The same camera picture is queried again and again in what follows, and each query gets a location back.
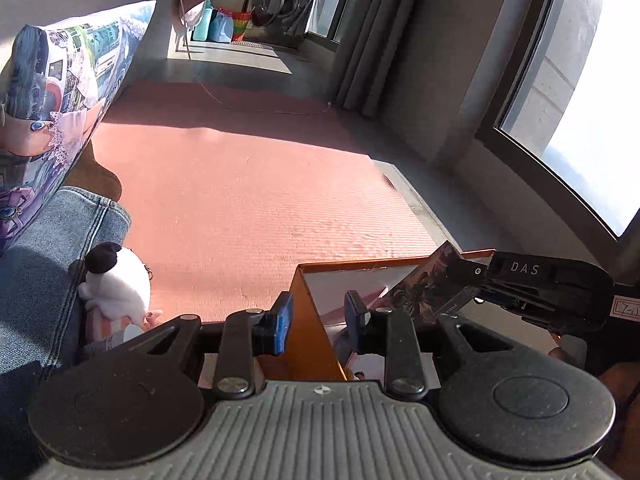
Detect brown sock foot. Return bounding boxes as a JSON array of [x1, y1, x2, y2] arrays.
[[64, 141, 122, 202]]

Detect white dog plush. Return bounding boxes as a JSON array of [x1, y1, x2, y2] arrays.
[[77, 242, 163, 342]]

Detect colourful bags by wall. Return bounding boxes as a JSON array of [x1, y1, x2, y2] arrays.
[[191, 1, 252, 44]]

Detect orange cardboard box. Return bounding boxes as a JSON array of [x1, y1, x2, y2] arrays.
[[288, 257, 424, 382]]

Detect anime print pillow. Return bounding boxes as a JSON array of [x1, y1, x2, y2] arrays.
[[1, 0, 156, 249]]

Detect white charger cable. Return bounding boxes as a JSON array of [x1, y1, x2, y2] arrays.
[[146, 0, 334, 116]]

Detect window frame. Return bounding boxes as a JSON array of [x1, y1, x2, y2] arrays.
[[476, 0, 639, 282]]

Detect white lotion tube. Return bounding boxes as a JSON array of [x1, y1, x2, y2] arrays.
[[82, 325, 143, 359]]

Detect grey curtain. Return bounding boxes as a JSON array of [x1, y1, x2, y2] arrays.
[[328, 0, 416, 117]]

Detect person right hand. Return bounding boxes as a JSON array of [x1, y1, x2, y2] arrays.
[[546, 343, 640, 468]]

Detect pink floor mat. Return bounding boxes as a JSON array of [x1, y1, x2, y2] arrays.
[[92, 81, 436, 321]]

